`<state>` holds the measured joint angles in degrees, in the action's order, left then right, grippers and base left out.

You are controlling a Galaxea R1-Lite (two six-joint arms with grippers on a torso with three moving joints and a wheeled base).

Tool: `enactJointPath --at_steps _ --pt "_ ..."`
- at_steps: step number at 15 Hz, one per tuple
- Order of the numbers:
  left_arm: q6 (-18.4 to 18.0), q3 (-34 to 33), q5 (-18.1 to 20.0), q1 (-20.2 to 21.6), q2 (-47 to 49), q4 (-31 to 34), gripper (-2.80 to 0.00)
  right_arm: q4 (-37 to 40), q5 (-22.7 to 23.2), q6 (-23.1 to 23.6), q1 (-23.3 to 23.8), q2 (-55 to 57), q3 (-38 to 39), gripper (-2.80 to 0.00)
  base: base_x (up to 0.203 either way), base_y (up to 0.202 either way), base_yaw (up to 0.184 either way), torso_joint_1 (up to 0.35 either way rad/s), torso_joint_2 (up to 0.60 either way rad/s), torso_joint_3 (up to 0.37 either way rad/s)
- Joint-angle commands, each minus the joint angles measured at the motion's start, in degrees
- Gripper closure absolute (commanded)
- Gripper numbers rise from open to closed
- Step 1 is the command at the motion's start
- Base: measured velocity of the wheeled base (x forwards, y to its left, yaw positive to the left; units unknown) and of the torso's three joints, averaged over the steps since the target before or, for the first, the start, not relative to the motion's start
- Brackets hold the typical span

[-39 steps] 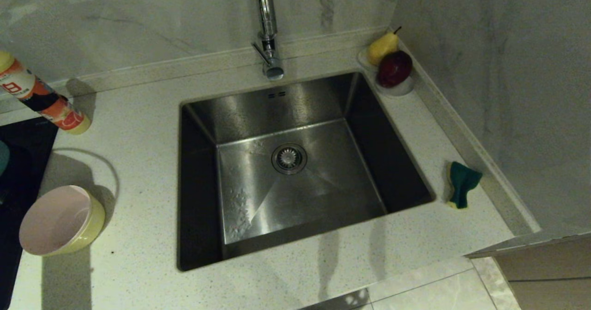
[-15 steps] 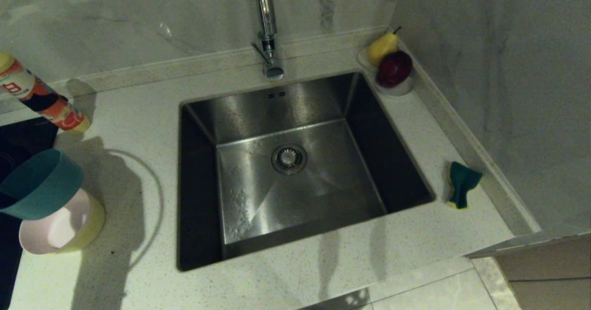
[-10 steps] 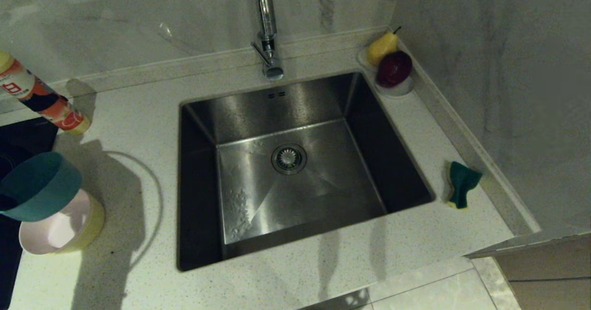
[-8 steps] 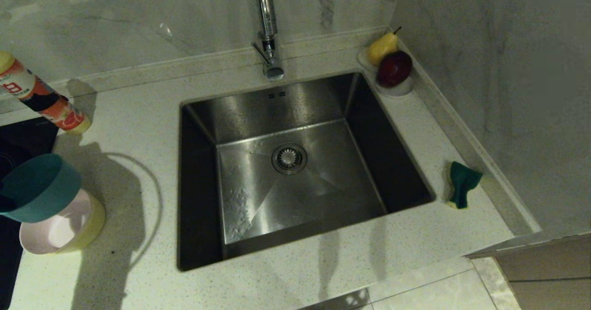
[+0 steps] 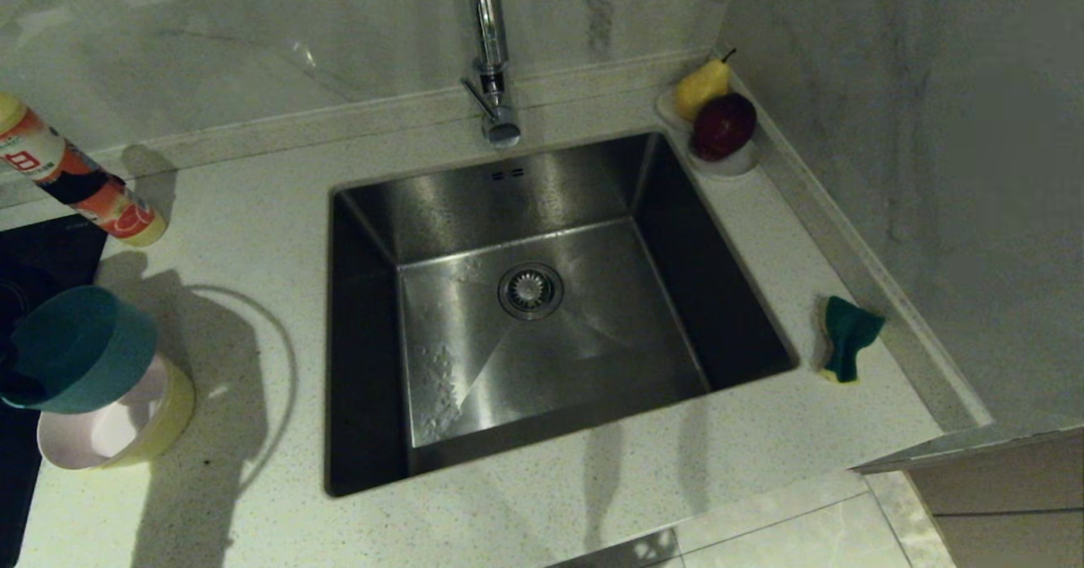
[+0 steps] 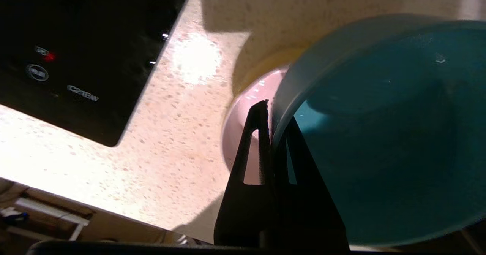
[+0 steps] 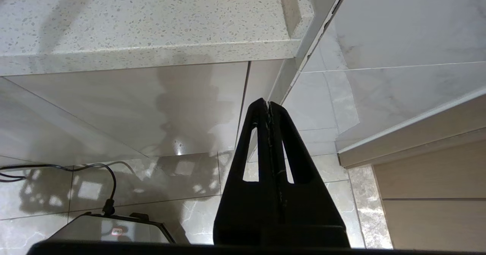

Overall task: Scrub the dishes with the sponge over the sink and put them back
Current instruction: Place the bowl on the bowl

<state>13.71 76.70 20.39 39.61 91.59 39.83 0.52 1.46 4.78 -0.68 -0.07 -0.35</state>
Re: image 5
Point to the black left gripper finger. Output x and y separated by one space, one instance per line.
17 386

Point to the blue plastic bowl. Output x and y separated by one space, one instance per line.
85 348

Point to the pink plastic bowl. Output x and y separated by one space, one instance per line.
102 432

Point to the yellow plastic bowl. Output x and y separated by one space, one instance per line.
178 407

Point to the orange white dish soap bottle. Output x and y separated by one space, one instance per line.
85 187

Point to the green and yellow sponge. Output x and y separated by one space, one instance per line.
851 327

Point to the chrome faucet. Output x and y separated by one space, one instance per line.
491 26

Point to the stainless steel sink basin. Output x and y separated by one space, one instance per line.
593 195

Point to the black induction cooktop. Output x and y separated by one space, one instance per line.
34 255

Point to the round metal drain strainer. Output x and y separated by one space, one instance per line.
531 291

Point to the yellow pear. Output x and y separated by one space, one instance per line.
699 88

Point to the small white fruit dish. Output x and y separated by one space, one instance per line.
737 167

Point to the dark red apple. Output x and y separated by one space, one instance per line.
724 126

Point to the beige wooden cabinet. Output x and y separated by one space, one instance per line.
1008 500

